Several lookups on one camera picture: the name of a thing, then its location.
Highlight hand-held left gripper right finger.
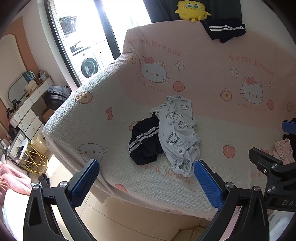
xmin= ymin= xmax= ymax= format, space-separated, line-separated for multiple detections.
xmin=194 ymin=160 xmax=270 ymax=241

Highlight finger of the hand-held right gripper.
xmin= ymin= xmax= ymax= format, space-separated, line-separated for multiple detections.
xmin=248 ymin=147 xmax=296 ymax=193
xmin=281 ymin=120 xmax=296 ymax=135

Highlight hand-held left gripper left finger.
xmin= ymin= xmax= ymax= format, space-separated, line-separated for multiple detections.
xmin=23 ymin=159 xmax=100 ymax=241

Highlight light blue printed pajama pants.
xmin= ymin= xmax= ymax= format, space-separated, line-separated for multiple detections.
xmin=158 ymin=111 xmax=200 ymax=178

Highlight pink printed pajama pants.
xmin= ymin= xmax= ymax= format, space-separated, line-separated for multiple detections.
xmin=272 ymin=138 xmax=295 ymax=165

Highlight white printed bedding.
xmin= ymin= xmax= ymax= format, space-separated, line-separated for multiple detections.
xmin=268 ymin=207 xmax=296 ymax=234

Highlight beige bin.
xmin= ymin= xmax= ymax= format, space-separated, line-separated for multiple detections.
xmin=30 ymin=133 xmax=48 ymax=151

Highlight crumpled navy white-striped garment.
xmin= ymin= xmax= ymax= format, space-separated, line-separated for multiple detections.
xmin=128 ymin=117 xmax=166 ymax=165

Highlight pink fluffy cloth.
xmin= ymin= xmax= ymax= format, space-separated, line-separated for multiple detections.
xmin=0 ymin=162 xmax=31 ymax=204

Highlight cardboard box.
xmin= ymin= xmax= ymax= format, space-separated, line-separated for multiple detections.
xmin=42 ymin=108 xmax=56 ymax=123

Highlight white dresser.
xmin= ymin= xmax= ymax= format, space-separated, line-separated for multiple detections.
xmin=9 ymin=77 xmax=55 ymax=139

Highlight grey backpack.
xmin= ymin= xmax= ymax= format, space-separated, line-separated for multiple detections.
xmin=44 ymin=85 xmax=72 ymax=109

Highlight pink printed sofa cover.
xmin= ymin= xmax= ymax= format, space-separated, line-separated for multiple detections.
xmin=43 ymin=20 xmax=296 ymax=220

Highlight white washing machine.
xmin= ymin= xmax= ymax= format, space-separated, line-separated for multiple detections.
xmin=77 ymin=52 xmax=104 ymax=84

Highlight oval mirror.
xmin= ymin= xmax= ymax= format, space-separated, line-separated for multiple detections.
xmin=7 ymin=72 xmax=35 ymax=103

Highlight folded navy white-striped garment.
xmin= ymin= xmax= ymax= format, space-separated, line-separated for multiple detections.
xmin=200 ymin=17 xmax=247 ymax=44

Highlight yellow plush toy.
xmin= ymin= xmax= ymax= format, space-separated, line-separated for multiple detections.
xmin=174 ymin=0 xmax=211 ymax=22

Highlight hanging mesh basket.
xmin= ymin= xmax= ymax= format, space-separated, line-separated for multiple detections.
xmin=59 ymin=15 xmax=78 ymax=35

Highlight gold wire side table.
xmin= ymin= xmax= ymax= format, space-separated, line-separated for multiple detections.
xmin=22 ymin=141 xmax=50 ymax=174

